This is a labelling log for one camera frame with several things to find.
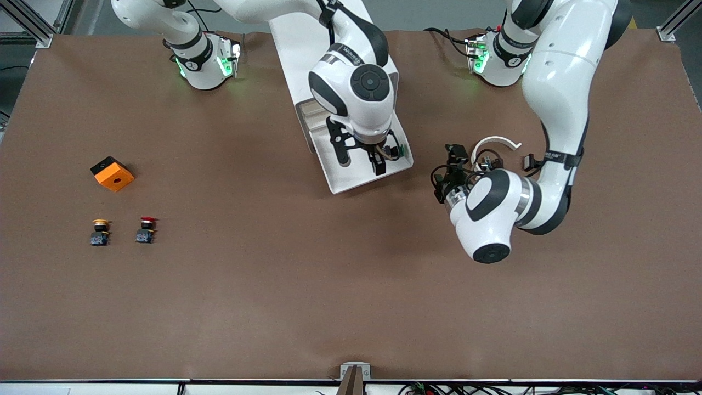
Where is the white drawer cabinet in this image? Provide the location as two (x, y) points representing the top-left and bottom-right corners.
(265, 0), (399, 132)

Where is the red push button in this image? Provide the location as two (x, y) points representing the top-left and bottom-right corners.
(135, 216), (160, 244)

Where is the yellow push button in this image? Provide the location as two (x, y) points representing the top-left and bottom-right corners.
(90, 219), (112, 247)

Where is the white curved plastic part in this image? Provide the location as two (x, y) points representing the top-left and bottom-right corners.
(472, 136), (522, 165)

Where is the silver base connector box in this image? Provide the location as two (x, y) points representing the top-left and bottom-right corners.
(217, 36), (242, 78)
(465, 34), (490, 75)

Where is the brown table cover mat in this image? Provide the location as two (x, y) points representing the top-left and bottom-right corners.
(0, 30), (702, 382)

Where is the black base cable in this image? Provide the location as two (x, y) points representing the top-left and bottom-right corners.
(425, 27), (475, 58)

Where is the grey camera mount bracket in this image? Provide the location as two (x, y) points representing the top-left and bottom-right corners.
(336, 362), (372, 395)

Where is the aluminium frame profile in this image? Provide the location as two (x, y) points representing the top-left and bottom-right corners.
(54, 0), (83, 35)
(0, 0), (54, 49)
(656, 0), (702, 43)

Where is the orange black button enclosure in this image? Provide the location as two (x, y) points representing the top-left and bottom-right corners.
(90, 156), (135, 193)

